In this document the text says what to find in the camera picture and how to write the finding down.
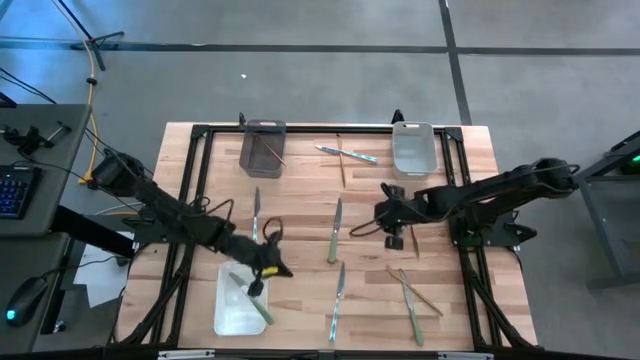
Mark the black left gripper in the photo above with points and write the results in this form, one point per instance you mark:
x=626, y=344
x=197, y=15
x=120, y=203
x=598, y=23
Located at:
x=255, y=255

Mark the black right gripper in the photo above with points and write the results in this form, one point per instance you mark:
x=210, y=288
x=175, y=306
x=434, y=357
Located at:
x=400, y=210

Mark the teal white patterned knife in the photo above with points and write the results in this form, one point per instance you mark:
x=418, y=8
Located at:
x=256, y=210
x=345, y=153
x=338, y=300

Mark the wooden chopstick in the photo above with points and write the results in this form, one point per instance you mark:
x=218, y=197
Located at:
x=272, y=150

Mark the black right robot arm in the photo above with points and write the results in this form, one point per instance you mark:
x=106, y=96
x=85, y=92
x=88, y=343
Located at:
x=500, y=190

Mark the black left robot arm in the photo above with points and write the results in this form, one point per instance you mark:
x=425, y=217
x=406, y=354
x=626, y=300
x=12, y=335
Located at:
x=160, y=205

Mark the white plastic bin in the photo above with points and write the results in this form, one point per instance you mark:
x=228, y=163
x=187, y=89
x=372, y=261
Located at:
x=415, y=150
x=235, y=315

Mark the black table edge clamp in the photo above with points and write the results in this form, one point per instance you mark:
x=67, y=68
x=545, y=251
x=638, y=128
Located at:
x=242, y=119
x=398, y=117

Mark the grey translucent plastic bin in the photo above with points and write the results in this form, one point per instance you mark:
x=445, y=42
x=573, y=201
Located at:
x=250, y=160

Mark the white paper sheet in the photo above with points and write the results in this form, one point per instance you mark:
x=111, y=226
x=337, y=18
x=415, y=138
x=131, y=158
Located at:
x=100, y=280

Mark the black desk support beam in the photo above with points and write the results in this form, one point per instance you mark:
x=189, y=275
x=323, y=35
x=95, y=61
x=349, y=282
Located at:
x=90, y=230

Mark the grey desk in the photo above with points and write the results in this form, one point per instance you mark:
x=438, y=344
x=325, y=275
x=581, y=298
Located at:
x=30, y=255
x=60, y=200

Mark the black computer green light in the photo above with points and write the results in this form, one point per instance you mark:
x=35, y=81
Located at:
x=634, y=161

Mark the black computer mouse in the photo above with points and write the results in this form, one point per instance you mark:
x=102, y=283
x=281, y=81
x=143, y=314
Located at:
x=25, y=302

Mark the black keyboard blue backlight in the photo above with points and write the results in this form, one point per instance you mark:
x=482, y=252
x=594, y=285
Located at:
x=20, y=192

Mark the black clamp tool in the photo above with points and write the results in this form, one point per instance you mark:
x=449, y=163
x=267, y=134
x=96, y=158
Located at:
x=27, y=140

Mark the black tripod stand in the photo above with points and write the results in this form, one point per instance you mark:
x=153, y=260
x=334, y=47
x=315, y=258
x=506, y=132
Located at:
x=92, y=40

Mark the black aluminium table frame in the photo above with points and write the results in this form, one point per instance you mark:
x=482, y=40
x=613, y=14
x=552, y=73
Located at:
x=325, y=129

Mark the black diagonal frame strut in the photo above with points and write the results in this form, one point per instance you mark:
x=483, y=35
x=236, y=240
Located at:
x=492, y=310
x=160, y=305

